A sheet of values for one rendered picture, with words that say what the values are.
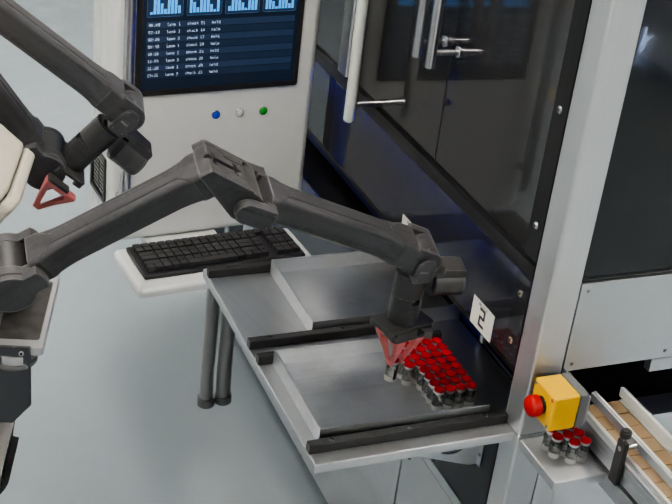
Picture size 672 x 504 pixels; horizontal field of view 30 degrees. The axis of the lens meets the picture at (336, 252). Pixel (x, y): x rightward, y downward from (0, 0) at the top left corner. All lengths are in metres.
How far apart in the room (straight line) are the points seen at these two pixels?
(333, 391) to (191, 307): 1.94
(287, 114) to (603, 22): 1.18
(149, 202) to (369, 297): 0.91
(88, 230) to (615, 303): 0.95
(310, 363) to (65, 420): 1.42
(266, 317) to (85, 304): 1.75
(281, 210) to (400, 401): 0.58
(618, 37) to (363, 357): 0.86
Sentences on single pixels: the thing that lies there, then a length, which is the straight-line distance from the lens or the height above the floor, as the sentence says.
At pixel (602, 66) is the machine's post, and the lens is 2.05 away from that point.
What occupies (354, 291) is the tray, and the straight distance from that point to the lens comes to 2.73.
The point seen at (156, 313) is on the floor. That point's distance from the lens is 4.25.
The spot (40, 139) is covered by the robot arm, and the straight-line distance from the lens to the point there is 2.35.
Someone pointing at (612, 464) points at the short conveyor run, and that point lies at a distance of 2.31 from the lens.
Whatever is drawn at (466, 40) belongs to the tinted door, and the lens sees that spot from 2.44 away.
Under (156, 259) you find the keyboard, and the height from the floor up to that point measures 0.83.
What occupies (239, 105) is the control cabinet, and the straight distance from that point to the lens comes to 2.96.
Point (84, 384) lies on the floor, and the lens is 3.91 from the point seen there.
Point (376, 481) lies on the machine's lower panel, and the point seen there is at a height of 0.36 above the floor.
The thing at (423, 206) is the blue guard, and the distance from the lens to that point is 2.62.
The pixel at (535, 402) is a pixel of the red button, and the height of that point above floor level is 1.01.
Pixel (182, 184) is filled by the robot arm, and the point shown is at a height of 1.42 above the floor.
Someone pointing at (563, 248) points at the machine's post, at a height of 1.28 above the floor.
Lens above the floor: 2.26
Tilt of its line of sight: 29 degrees down
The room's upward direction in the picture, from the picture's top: 7 degrees clockwise
